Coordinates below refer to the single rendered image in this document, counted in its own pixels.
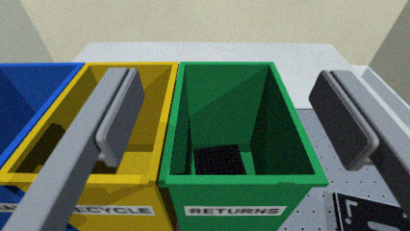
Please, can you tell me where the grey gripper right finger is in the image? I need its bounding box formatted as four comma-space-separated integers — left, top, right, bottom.
309, 70, 410, 221

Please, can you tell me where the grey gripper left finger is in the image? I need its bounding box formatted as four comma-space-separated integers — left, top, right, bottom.
1, 67, 144, 231

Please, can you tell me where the blue bin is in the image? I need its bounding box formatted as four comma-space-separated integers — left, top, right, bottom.
0, 63, 85, 231

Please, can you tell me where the green returns bin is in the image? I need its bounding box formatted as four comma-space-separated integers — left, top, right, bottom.
158, 62, 329, 231

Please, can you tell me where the black well plate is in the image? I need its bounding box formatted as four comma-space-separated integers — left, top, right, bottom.
193, 144, 246, 175

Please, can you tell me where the yellow recycle bin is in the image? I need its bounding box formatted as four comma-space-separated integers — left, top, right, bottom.
0, 62, 179, 231

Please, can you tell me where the grey flat base plate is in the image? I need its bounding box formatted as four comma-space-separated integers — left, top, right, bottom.
277, 108, 399, 231

